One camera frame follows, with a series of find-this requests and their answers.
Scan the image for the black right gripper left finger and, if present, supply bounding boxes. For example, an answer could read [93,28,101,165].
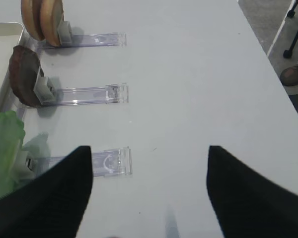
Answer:
[0,146,93,238]

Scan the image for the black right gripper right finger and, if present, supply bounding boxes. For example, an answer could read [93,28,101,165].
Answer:
[206,146,298,238]

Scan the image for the clear acrylic lettuce holder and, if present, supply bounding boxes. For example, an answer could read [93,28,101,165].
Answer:
[25,147,133,177]

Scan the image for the spare green lettuce leaf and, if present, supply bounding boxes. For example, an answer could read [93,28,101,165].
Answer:
[0,110,51,202]

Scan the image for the spare brown meat patty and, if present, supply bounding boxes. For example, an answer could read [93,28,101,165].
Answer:
[8,45,44,108]

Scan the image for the clear acrylic patty holder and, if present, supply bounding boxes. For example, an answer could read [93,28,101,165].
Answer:
[33,75,129,107]

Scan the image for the brown shoe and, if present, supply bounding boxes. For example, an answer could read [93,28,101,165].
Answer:
[279,63,298,87]

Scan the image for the black tripod leg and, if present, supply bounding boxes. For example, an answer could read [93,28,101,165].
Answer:
[283,0,298,59]

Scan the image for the clear acrylic bun holder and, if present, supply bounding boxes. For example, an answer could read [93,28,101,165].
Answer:
[39,21,127,50]

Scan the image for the white serving tray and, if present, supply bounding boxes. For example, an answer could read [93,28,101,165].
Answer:
[0,22,24,108]

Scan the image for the spare bun half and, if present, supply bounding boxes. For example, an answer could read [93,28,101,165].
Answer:
[20,0,45,41]

